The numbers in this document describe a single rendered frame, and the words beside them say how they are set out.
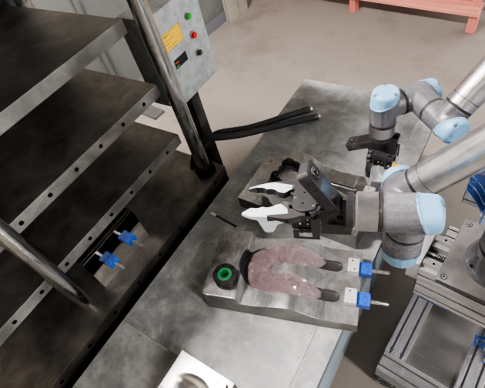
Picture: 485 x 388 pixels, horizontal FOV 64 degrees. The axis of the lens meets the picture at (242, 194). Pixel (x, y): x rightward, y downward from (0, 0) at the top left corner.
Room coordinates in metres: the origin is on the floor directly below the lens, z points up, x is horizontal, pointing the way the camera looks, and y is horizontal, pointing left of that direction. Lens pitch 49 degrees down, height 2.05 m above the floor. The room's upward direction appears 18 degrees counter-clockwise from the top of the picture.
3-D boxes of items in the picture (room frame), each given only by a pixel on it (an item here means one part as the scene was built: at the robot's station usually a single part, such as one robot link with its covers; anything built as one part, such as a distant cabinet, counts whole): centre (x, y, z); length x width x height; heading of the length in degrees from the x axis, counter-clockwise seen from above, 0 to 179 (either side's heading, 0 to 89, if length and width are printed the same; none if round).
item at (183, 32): (1.59, 0.10, 0.74); 0.30 x 0.22 x 1.47; 135
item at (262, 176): (0.94, -0.25, 0.87); 0.50 x 0.26 x 0.14; 45
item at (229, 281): (0.66, 0.14, 0.93); 0.08 x 0.08 x 0.04
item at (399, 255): (0.39, -0.29, 1.34); 0.11 x 0.08 x 0.11; 155
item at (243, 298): (0.63, -0.05, 0.86); 0.50 x 0.26 x 0.11; 62
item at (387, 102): (0.80, -0.46, 1.31); 0.09 x 0.08 x 0.11; 93
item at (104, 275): (1.13, 0.71, 0.87); 0.50 x 0.27 x 0.17; 45
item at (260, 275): (0.64, -0.06, 0.90); 0.26 x 0.18 x 0.08; 62
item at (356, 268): (0.56, -0.32, 0.86); 0.13 x 0.05 x 0.05; 62
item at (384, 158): (0.79, -0.46, 1.15); 0.09 x 0.08 x 0.12; 45
